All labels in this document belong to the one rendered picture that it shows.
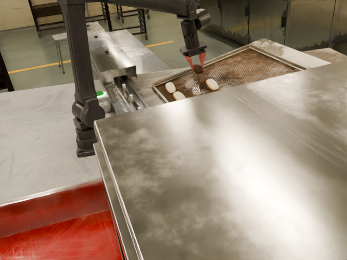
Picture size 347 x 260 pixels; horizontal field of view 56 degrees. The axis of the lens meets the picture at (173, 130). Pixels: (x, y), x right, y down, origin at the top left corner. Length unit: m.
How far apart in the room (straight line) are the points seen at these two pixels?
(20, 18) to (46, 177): 7.19
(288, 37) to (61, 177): 3.11
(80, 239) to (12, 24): 7.52
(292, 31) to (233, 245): 3.68
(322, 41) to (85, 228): 3.62
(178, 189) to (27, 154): 1.10
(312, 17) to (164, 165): 3.77
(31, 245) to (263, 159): 0.75
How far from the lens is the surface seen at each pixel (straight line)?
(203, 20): 1.34
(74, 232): 0.89
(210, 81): 1.32
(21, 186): 1.12
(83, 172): 1.08
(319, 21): 4.03
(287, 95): 0.31
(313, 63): 1.36
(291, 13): 3.75
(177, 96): 1.27
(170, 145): 0.24
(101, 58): 1.82
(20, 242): 0.93
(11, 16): 8.19
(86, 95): 1.09
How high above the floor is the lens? 1.43
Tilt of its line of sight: 30 degrees down
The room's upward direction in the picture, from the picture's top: 6 degrees counter-clockwise
